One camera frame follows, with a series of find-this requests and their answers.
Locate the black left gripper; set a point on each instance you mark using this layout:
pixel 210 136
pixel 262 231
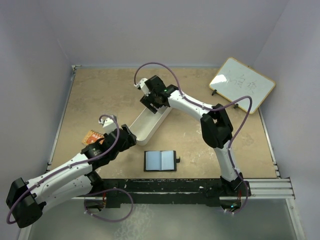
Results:
pixel 130 141

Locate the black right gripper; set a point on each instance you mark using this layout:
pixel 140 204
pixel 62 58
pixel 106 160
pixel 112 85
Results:
pixel 147 100

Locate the white plastic card tray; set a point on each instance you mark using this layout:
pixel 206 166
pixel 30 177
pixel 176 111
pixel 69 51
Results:
pixel 147 123

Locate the black leather card holder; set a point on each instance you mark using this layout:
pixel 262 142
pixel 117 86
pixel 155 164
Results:
pixel 160 161

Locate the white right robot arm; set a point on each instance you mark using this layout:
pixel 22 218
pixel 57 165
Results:
pixel 216 127

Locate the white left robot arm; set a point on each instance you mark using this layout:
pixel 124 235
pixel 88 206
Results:
pixel 28 200

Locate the orange spiral notepad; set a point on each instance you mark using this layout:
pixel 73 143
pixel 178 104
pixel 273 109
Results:
pixel 91 137

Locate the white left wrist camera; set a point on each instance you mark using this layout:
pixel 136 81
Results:
pixel 108 124

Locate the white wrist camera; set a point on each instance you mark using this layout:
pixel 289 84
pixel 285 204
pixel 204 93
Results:
pixel 108 124
pixel 141 85

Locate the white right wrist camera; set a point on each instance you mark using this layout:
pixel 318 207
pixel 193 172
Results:
pixel 141 85

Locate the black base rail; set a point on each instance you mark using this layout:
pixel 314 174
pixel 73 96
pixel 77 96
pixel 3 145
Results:
pixel 191 191

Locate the small whiteboard yellow frame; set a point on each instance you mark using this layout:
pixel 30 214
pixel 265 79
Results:
pixel 234 80

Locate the aluminium frame rail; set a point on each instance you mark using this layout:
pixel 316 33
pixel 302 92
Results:
pixel 271 188

